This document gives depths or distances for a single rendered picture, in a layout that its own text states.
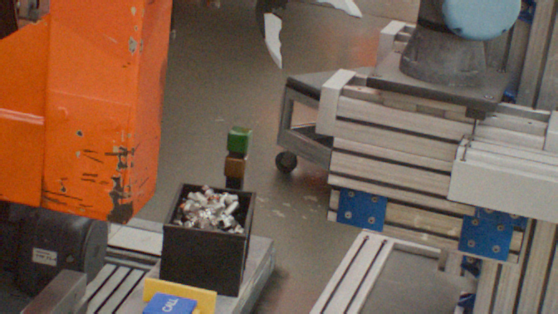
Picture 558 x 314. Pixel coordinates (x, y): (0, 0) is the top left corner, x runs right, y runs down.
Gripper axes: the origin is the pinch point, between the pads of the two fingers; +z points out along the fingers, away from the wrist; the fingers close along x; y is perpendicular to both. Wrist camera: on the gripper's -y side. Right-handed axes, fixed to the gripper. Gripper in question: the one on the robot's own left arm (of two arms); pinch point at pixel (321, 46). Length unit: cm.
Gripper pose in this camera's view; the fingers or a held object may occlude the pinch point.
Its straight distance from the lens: 171.8
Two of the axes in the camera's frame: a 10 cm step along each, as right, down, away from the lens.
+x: -8.2, 5.1, 2.5
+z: 5.6, 8.0, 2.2
